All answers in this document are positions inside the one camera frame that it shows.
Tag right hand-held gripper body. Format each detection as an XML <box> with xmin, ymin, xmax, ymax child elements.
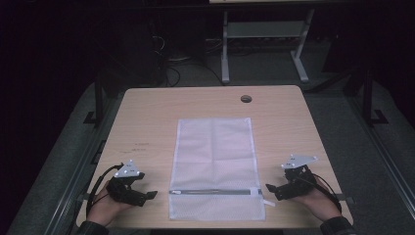
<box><xmin>275</xmin><ymin>154</ymin><xmax>318</xmax><ymax>202</ymax></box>

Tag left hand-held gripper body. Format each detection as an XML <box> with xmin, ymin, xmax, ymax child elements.
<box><xmin>106</xmin><ymin>159</ymin><xmax>148</xmax><ymax>208</ymax></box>

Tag white mesh laundry bag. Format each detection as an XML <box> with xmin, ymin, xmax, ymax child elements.
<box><xmin>168</xmin><ymin>117</ymin><xmax>277</xmax><ymax>222</ymax></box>

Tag person's right hand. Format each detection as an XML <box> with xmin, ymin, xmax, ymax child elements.
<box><xmin>289</xmin><ymin>177</ymin><xmax>343</xmax><ymax>223</ymax></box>

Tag person's left hand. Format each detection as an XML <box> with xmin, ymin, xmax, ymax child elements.
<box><xmin>86</xmin><ymin>180</ymin><xmax>132</xmax><ymax>227</ymax></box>

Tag black metal stand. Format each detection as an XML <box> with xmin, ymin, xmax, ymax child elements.
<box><xmin>82</xmin><ymin>80</ymin><xmax>106</xmax><ymax>127</ymax></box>
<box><xmin>359</xmin><ymin>68</ymin><xmax>390</xmax><ymax>127</ymax></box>

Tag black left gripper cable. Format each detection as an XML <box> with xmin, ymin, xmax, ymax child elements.
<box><xmin>85</xmin><ymin>164</ymin><xmax>124</xmax><ymax>217</ymax></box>

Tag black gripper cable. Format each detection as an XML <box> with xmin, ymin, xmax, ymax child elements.
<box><xmin>85</xmin><ymin>164</ymin><xmax>124</xmax><ymax>217</ymax></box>
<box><xmin>304</xmin><ymin>172</ymin><xmax>344</xmax><ymax>213</ymax></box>

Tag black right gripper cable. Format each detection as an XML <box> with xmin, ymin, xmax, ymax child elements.
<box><xmin>304</xmin><ymin>172</ymin><xmax>344</xmax><ymax>213</ymax></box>

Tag aluminium floor rail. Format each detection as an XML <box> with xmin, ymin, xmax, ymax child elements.
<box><xmin>345</xmin><ymin>94</ymin><xmax>415</xmax><ymax>212</ymax></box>
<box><xmin>41</xmin><ymin>94</ymin><xmax>125</xmax><ymax>235</ymax></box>

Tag cables on floor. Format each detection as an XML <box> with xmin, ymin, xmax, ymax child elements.
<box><xmin>149</xmin><ymin>32</ymin><xmax>226</xmax><ymax>88</ymax></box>

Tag white metal desk frame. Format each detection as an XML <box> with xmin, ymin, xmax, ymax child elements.
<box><xmin>220</xmin><ymin>8</ymin><xmax>316</xmax><ymax>84</ymax></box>

